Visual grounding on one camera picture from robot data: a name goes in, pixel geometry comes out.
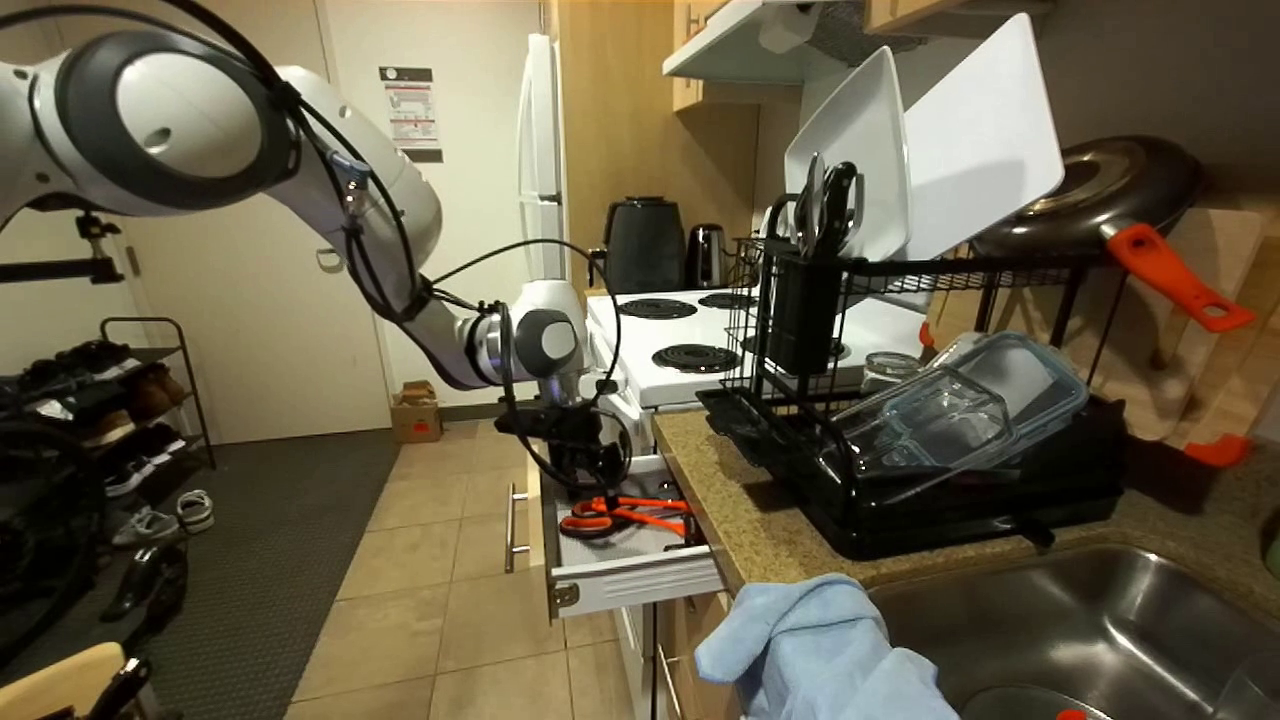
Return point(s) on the black utensil caddy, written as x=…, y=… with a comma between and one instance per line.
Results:
x=809, y=282

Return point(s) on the lower wooden drawer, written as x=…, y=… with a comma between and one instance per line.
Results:
x=656, y=655

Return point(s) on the range hood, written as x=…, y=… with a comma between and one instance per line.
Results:
x=771, y=40

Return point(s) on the stainless steel sink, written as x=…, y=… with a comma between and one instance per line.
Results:
x=1111, y=632

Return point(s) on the paper notice on door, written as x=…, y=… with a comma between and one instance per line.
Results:
x=413, y=113

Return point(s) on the clear glass container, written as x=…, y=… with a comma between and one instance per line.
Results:
x=970, y=408

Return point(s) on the white electric stove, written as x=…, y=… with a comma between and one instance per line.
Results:
x=666, y=350

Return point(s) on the large white square plate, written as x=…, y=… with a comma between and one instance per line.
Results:
x=980, y=143

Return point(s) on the orange utensil in drawer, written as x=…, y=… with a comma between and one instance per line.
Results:
x=599, y=518

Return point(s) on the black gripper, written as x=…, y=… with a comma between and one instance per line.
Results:
x=585, y=447

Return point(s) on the black shoe rack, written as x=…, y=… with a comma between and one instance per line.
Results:
x=94, y=447

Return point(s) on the black electric kettle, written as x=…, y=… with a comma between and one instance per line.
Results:
x=704, y=253

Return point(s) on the small cardboard box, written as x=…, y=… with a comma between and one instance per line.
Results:
x=416, y=414

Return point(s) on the wooden drawer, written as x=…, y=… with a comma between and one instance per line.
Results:
x=626, y=568
x=656, y=655

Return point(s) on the black dish drying rack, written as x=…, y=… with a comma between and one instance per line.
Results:
x=786, y=425

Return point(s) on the black pan orange handle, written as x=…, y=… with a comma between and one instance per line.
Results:
x=1121, y=195

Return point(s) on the wooden top drawer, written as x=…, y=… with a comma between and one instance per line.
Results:
x=626, y=568

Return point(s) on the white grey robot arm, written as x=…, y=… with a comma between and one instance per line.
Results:
x=163, y=124

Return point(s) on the white refrigerator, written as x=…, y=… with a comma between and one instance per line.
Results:
x=536, y=159

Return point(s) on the light blue cloth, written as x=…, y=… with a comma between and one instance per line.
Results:
x=819, y=649

